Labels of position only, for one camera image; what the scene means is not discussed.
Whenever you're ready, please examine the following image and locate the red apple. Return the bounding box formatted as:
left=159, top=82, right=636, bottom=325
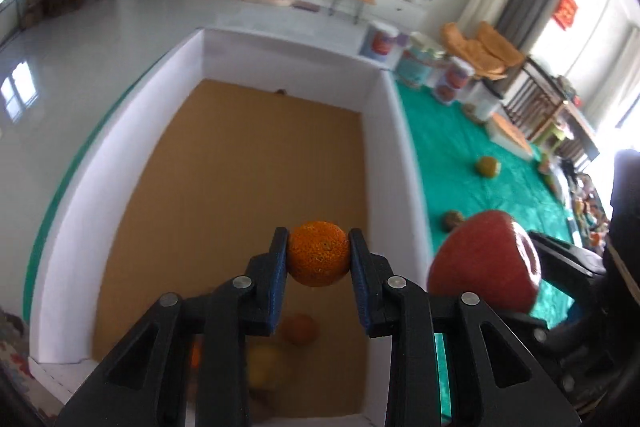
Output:
left=426, top=209, right=543, bottom=314

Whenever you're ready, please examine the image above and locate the flat white and yellow box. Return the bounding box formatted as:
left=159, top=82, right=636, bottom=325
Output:
left=487, top=112, right=535, bottom=160

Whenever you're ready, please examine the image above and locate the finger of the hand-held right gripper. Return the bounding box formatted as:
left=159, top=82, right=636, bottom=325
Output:
left=492, top=307, right=557, bottom=347
left=527, top=230, right=608, bottom=279

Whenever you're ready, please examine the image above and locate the small orange mandarin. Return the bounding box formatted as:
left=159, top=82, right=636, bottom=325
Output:
left=286, top=220, right=351, bottom=288
left=282, top=313, right=321, bottom=348

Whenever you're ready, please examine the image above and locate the white canister with black lid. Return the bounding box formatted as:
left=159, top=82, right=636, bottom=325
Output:
left=462, top=79, right=503, bottom=124

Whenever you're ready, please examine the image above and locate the brown russet pear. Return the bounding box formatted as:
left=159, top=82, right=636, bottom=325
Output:
left=475, top=156, right=502, bottom=178

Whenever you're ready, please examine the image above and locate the red label tin can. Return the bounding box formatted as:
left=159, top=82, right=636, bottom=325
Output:
left=434, top=57, right=475, bottom=106
left=360, top=21, right=401, bottom=64

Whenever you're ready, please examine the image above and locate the white cardboard box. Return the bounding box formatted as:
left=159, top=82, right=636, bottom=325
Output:
left=27, top=27, right=436, bottom=427

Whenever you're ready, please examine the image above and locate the yellow round fruit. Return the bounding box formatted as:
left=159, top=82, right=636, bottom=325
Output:
left=247, top=342, right=291, bottom=390

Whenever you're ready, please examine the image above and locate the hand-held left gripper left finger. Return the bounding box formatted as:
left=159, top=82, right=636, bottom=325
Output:
left=55, top=227, right=291, bottom=427

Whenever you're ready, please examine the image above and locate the red patterned cloth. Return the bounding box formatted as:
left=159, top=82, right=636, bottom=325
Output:
left=0, top=304, right=66, bottom=427

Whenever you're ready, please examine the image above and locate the red wall hanging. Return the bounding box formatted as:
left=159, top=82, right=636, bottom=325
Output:
left=554, top=0, right=581, bottom=30

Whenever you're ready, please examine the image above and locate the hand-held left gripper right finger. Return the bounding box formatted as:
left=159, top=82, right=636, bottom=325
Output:
left=348, top=228, right=583, bottom=427

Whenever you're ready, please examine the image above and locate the brown kiwi on cloth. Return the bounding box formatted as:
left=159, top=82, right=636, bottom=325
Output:
left=442, top=210, right=466, bottom=233

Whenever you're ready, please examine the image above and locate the blue label tin can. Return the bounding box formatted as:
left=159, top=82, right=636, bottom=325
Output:
left=397, top=34, right=446, bottom=88

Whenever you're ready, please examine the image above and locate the orange lounge chair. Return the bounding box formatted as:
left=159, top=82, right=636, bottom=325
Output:
left=440, top=21, right=526, bottom=80

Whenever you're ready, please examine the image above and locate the dark wooden slatted bench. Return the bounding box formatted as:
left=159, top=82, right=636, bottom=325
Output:
left=502, top=57, right=601, bottom=158

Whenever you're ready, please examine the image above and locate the plastic snack bag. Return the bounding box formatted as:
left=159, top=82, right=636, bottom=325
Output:
left=537, top=152, right=565, bottom=180

